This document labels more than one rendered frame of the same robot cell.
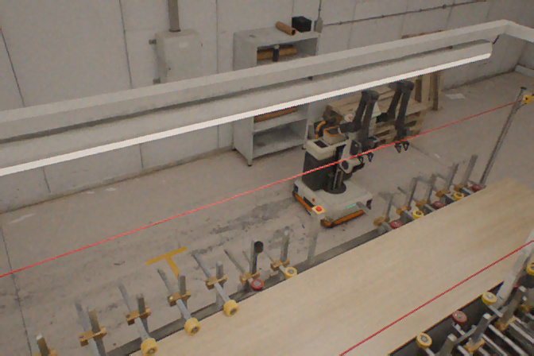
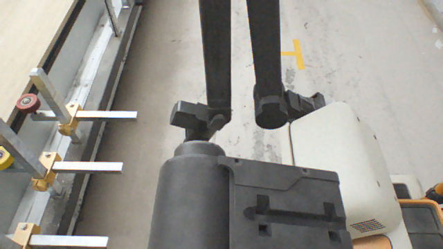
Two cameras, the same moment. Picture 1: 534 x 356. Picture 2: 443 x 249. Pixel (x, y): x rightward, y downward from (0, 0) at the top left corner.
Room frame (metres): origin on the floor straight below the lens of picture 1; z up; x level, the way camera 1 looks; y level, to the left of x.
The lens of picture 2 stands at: (3.71, -1.21, 1.80)
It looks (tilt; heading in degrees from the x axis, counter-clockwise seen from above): 52 degrees down; 128
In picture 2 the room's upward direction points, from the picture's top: 1 degrees counter-clockwise
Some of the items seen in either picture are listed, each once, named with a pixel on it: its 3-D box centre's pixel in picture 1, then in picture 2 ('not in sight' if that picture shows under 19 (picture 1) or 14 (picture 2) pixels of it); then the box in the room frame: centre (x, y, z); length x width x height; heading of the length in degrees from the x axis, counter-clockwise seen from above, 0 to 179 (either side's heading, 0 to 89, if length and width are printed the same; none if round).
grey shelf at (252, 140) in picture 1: (272, 96); not in sight; (5.01, 0.01, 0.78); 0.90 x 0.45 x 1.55; 125
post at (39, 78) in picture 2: (385, 214); (63, 115); (2.75, -0.97, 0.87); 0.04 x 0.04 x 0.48; 35
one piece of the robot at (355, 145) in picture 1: (364, 142); not in sight; (3.66, -0.89, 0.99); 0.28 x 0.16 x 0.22; 125
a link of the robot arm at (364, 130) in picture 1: (367, 116); (217, 46); (3.40, -0.81, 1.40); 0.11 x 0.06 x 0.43; 125
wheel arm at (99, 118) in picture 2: (375, 218); (84, 116); (2.77, -0.90, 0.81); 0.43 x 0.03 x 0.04; 35
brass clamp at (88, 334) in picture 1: (92, 335); not in sight; (1.44, 0.89, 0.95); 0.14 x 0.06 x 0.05; 125
